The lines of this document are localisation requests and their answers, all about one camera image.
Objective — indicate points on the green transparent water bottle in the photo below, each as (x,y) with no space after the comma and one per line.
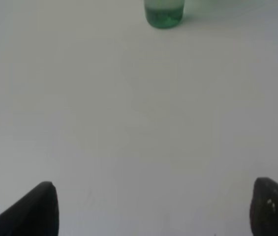
(164,14)

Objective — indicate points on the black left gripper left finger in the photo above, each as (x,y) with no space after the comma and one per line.
(35,214)

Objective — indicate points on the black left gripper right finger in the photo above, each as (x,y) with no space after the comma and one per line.
(263,212)

